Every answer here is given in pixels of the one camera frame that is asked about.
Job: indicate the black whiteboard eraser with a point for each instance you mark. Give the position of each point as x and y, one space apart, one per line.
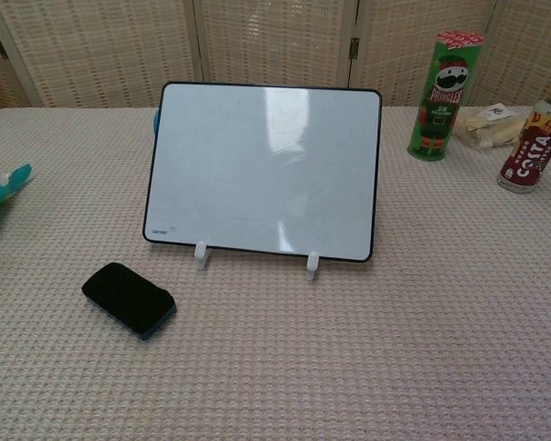
124 294

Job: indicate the beige woven tablecloth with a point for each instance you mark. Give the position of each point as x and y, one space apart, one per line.
303 349

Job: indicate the blue pump detergent bottle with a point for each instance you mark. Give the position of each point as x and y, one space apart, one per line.
157 123

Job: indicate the green Pringles can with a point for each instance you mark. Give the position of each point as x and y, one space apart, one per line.
436 101

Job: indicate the clear bag of pale snacks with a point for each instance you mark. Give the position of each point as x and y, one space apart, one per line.
482 126

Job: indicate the woven folding screen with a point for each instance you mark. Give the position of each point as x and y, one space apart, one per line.
110 46

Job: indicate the red Costa coffee bottle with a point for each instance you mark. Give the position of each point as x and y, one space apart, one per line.
532 147

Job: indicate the teal and white snack package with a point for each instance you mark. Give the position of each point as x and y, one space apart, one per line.
0 190

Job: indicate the white board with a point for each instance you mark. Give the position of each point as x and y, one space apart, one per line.
262 170

